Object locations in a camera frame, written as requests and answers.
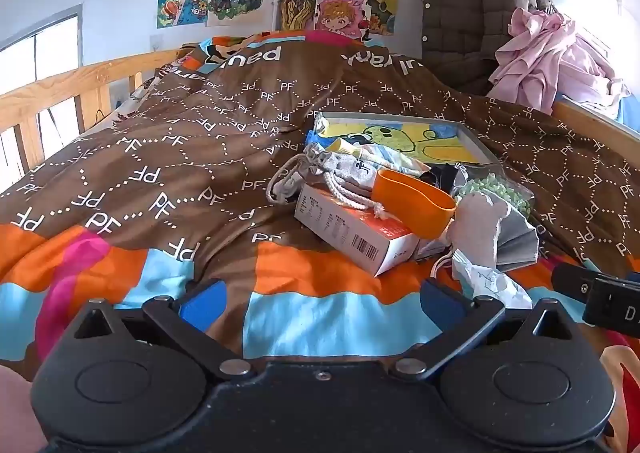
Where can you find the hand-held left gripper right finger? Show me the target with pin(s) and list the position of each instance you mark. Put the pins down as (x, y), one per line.
(442, 303)

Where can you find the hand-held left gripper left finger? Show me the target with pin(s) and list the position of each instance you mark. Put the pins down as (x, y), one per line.
(204, 305)

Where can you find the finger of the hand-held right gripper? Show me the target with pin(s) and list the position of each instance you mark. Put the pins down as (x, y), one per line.
(575, 280)

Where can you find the grey pleated face mask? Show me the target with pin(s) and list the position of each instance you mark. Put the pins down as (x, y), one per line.
(517, 238)

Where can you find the white foam sheet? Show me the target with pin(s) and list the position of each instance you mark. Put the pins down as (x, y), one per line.
(480, 228)

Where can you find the grey tray with painted picture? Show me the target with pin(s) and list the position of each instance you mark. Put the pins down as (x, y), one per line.
(400, 133)

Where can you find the white crumpled paper packet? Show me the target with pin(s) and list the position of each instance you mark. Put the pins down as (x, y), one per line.
(487, 283)

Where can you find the orange plastic cup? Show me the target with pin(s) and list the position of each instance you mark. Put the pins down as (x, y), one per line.
(415, 208)

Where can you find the bag of green beads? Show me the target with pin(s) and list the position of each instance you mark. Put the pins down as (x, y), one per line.
(500, 190)

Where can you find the white and orange carton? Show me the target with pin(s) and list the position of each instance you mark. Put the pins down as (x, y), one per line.
(340, 233)

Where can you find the black small item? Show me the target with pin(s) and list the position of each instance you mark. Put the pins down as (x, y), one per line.
(442, 178)

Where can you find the blue patterned packet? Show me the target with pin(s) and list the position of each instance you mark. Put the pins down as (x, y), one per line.
(400, 160)

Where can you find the wooden bed side board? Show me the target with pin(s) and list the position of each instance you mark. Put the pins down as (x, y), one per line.
(595, 120)

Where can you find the brown printed blanket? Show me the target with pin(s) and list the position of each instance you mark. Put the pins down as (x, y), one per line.
(150, 143)

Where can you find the yellow tube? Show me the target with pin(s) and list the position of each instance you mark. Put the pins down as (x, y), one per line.
(347, 145)

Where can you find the patterned bed sheet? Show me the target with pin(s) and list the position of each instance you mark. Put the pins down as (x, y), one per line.
(150, 93)

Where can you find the pink garment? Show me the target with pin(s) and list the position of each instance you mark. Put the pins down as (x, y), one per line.
(545, 58)

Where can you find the brown quilted jacket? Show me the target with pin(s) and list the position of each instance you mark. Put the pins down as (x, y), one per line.
(470, 18)

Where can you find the window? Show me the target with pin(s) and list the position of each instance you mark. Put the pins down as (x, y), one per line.
(45, 53)

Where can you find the wooden bed rail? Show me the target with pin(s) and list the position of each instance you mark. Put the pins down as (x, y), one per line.
(60, 83)

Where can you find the white wall socket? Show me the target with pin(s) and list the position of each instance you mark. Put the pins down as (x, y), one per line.
(158, 43)

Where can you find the pink cartoon wall poster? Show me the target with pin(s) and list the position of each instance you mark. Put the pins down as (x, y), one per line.
(340, 13)

